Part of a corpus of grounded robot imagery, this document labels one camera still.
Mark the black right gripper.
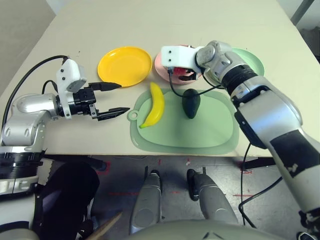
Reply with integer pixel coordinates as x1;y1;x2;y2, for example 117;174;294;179
178;68;203;81

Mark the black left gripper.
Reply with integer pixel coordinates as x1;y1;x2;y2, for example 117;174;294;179
73;81;131;122

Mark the dark green toy avocado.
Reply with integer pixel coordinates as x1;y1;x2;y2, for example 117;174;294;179
181;88;202;120

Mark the yellow toy banana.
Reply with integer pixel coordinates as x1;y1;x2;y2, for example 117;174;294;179
139;82;165;130

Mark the pink plastic plate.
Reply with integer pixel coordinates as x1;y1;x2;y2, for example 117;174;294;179
154;44;205;85

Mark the yellow plastic plate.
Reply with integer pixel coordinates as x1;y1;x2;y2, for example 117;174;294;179
97;46;153;88

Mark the green cutting board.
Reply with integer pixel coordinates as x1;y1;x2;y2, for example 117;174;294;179
127;87;240;154

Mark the mint green plastic plate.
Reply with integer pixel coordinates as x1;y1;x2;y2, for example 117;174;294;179
231;47;265;77

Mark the silver left robot leg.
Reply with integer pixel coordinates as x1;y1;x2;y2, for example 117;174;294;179
129;169;162;235

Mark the silver robot leg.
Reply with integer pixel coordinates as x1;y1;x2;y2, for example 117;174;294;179
186;169;238;225
129;169;162;235

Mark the dark rough floor mat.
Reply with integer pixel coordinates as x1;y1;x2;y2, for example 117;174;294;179
298;26;320;62

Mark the wooden stick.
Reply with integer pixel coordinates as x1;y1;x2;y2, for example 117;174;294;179
88;212;123;240

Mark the silver right robot leg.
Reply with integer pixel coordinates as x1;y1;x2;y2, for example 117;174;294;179
186;169;238;225

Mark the grey robot torso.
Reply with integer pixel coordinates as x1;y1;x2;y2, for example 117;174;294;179
127;219;301;240

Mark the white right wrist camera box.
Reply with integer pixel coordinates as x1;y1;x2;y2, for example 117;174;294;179
160;45;201;73

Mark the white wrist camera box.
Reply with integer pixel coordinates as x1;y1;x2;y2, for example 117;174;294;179
160;45;201;73
55;58;88;118

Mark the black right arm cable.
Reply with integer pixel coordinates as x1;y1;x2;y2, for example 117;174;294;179
167;71;283;228

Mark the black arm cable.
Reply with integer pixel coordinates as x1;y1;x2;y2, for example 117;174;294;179
167;71;283;228
2;55;69;126

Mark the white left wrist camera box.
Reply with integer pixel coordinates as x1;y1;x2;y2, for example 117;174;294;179
55;58;88;118

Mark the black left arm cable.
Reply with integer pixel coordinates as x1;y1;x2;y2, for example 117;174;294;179
2;55;69;126

